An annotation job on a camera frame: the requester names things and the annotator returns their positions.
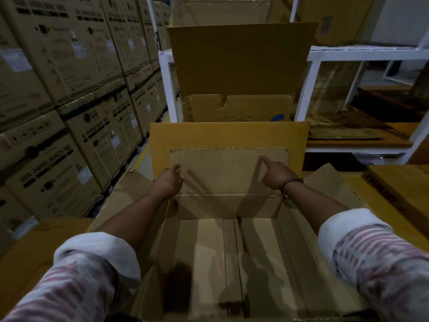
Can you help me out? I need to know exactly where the person's left hand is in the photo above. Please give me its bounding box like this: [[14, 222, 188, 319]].
[[149, 164, 184, 200]]

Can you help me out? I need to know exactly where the person's right hand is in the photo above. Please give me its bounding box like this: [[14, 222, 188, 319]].
[[260, 154, 304, 191]]

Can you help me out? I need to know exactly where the large yellow cardboard box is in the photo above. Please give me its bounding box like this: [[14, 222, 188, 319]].
[[130, 121, 429, 322]]

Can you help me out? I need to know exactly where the black print small cardboard box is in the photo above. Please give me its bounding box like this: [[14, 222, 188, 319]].
[[361, 164, 429, 229]]

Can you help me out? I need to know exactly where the person's right forearm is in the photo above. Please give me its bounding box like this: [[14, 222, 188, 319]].
[[285, 184, 351, 235]]

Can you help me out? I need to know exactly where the person's left forearm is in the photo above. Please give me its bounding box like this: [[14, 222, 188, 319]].
[[97, 191, 168, 252]]

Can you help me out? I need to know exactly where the Flipkart box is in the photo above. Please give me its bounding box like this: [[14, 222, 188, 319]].
[[167, 21, 319, 123]]

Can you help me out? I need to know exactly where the tall blue print cardboard box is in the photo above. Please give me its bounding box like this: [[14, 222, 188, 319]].
[[268, 0, 376, 47]]

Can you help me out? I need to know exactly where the taped brown cardboard box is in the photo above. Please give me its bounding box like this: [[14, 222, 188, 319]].
[[169, 0, 272, 27]]

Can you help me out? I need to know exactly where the clear plastic sheet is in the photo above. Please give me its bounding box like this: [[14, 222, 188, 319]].
[[301, 62, 362, 113]]

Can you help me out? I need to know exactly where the striped white shirt sleeve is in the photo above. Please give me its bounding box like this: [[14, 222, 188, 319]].
[[0, 231, 141, 322], [317, 208, 429, 322]]

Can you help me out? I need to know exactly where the stack of printed brown cartons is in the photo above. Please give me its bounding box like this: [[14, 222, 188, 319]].
[[0, 0, 175, 258]]

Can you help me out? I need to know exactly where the white metal shelf rack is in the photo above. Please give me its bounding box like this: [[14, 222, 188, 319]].
[[146, 0, 429, 165]]

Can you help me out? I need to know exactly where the flat carton with plastic wrap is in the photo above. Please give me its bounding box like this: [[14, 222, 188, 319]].
[[0, 216, 96, 309]]

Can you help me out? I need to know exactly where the brown cord bracelet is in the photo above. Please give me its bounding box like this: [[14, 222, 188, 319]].
[[279, 178, 305, 199]]

